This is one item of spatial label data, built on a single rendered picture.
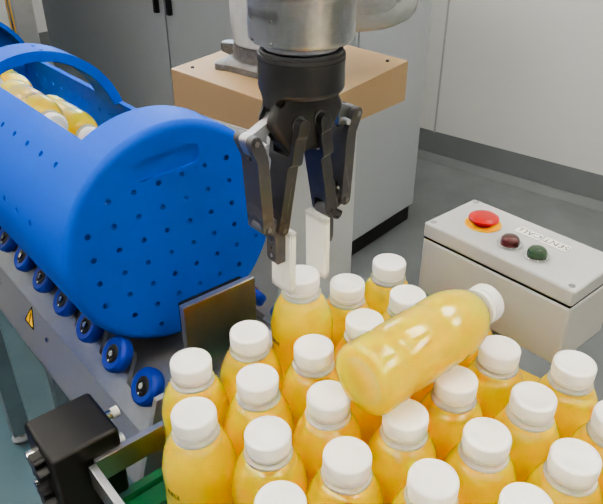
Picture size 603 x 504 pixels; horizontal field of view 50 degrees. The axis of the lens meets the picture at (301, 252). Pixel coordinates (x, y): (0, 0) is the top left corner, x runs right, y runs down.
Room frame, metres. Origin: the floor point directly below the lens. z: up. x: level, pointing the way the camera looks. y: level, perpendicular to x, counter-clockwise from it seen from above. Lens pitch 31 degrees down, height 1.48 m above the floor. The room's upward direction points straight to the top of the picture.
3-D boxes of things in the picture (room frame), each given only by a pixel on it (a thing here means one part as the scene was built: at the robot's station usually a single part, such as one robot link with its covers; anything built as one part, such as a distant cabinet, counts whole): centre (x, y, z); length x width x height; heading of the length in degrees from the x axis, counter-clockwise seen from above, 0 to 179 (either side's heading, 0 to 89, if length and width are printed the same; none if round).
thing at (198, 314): (0.63, 0.10, 0.99); 0.10 x 0.02 x 0.12; 130
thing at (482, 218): (0.70, -0.22, 1.11); 0.04 x 0.04 x 0.01
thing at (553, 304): (0.66, -0.25, 1.05); 0.20 x 0.10 x 0.10; 40
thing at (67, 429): (0.46, 0.22, 0.95); 0.10 x 0.07 x 0.10; 130
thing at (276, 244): (0.53, 0.03, 1.17); 0.03 x 0.01 x 0.05; 131
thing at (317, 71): (0.56, 0.00, 1.30); 0.08 x 0.07 x 0.09; 131
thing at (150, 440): (0.57, 0.05, 0.96); 0.40 x 0.01 x 0.03; 130
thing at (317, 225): (0.57, -0.02, 1.14); 0.03 x 0.01 x 0.07; 41
